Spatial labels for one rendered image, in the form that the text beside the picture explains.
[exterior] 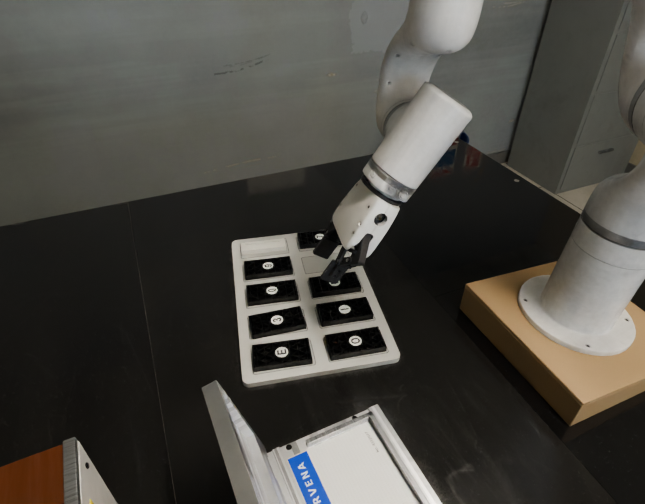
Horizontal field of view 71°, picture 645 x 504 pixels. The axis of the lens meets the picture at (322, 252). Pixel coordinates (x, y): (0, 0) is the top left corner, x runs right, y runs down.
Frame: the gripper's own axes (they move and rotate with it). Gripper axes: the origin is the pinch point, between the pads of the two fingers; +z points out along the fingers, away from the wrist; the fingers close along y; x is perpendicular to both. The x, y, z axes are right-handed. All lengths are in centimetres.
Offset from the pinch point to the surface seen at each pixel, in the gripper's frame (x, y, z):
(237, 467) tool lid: 17.3, -35.9, 3.9
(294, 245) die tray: -5.1, 23.5, 12.8
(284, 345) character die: 0.4, -5.5, 15.9
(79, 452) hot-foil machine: 29.3, -30.1, 14.1
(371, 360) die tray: -11.7, -11.3, 8.7
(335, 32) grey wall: -40, 188, -21
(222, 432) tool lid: 18.3, -32.0, 4.7
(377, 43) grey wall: -65, 193, -28
